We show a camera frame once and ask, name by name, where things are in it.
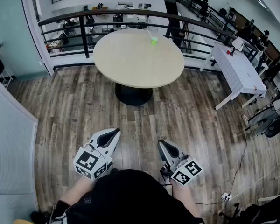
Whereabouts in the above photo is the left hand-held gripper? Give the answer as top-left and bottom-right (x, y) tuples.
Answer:
(72, 128), (121, 181)

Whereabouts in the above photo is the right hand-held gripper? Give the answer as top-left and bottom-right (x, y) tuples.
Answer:
(157, 139), (204, 187)

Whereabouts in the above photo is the person's left forearm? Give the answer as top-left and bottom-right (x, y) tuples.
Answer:
(59, 177), (97, 206)

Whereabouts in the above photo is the person's right forearm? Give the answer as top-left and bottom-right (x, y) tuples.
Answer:
(171, 182), (202, 219)

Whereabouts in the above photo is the person's black shirt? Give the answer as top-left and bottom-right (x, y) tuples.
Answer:
(30, 169), (205, 224)

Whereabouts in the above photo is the round beige table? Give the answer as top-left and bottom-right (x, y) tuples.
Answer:
(37, 8), (263, 61)

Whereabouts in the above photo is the white table with grid cloth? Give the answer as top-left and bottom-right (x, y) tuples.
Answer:
(199, 42), (268, 111)

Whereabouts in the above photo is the black office chair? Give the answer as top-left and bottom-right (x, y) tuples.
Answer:
(220, 193), (280, 224)

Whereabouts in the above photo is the wooden crate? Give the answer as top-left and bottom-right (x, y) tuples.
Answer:
(49, 39), (63, 49)

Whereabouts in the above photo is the white metal rack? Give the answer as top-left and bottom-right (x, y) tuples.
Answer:
(0, 67), (14, 89)

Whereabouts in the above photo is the white board sheet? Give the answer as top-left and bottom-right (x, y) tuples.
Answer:
(231, 36), (246, 52)

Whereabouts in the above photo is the black table pedestal base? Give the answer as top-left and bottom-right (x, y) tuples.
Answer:
(114, 82), (154, 106)

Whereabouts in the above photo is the black floor cable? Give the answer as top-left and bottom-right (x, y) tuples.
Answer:
(196, 131), (249, 206)

